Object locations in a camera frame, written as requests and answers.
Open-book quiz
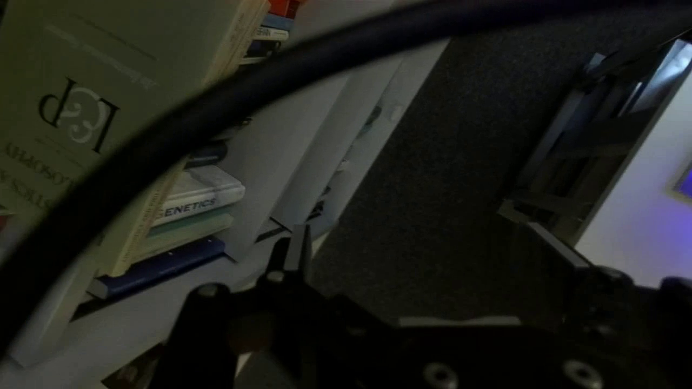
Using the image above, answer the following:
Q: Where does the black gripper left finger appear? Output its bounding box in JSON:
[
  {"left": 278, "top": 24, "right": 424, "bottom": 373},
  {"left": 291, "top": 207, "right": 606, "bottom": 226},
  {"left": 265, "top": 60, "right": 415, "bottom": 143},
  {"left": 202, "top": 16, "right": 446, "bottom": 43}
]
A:
[{"left": 262, "top": 222, "right": 316, "bottom": 290}]

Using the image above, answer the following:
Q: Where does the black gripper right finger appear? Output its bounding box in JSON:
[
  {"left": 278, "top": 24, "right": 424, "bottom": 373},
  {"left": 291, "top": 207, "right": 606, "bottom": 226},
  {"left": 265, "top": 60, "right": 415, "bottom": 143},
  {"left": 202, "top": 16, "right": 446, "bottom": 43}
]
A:
[{"left": 503, "top": 211, "right": 692, "bottom": 342}]

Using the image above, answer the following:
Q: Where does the thin pale green booklet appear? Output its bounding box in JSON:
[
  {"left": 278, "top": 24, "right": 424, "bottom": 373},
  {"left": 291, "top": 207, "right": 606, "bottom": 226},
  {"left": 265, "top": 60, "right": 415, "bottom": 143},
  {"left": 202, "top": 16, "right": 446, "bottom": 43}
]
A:
[{"left": 0, "top": 0, "right": 270, "bottom": 218}]

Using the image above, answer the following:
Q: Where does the white hardcover book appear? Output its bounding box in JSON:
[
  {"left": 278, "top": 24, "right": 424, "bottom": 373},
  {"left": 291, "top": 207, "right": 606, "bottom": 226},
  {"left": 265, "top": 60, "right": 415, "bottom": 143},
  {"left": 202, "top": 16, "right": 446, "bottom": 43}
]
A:
[
  {"left": 136, "top": 207, "right": 236, "bottom": 263},
  {"left": 150, "top": 166, "right": 247, "bottom": 230}
]

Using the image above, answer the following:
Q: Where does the dark blue book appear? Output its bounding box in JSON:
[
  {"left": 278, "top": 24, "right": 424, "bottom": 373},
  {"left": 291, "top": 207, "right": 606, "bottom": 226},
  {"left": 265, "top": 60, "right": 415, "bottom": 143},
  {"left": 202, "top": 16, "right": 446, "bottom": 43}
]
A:
[{"left": 88, "top": 236, "right": 228, "bottom": 300}]

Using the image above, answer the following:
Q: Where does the white table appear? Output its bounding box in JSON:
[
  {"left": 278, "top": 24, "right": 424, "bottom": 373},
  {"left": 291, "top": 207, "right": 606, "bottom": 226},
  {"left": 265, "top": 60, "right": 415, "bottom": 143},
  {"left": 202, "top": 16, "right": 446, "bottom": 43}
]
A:
[{"left": 575, "top": 38, "right": 692, "bottom": 290}]

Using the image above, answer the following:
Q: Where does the grey metal bookcase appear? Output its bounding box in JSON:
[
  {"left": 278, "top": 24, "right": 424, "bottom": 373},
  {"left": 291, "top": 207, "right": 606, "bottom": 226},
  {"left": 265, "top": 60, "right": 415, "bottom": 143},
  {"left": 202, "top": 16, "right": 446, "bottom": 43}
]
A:
[{"left": 0, "top": 34, "right": 451, "bottom": 389}]

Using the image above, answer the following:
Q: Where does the dark metal table frame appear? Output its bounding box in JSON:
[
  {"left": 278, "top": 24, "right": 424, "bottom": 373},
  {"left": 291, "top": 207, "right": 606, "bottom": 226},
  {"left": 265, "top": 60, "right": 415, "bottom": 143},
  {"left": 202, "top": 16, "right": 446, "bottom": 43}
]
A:
[{"left": 496, "top": 50, "right": 655, "bottom": 247}]

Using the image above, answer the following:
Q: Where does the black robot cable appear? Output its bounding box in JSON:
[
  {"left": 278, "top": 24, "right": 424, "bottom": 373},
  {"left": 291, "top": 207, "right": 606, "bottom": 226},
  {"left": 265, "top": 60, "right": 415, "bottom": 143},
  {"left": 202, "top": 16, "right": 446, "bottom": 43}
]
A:
[{"left": 0, "top": 0, "right": 692, "bottom": 355}]

